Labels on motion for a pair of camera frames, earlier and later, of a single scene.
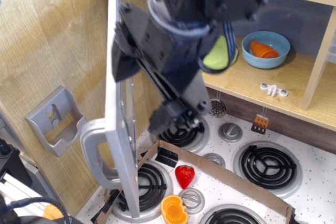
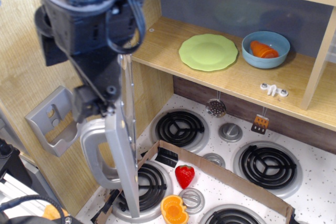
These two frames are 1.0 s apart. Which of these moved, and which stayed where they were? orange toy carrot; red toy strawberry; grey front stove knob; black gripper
Moved: black gripper
Stayed: grey front stove knob; orange toy carrot; red toy strawberry
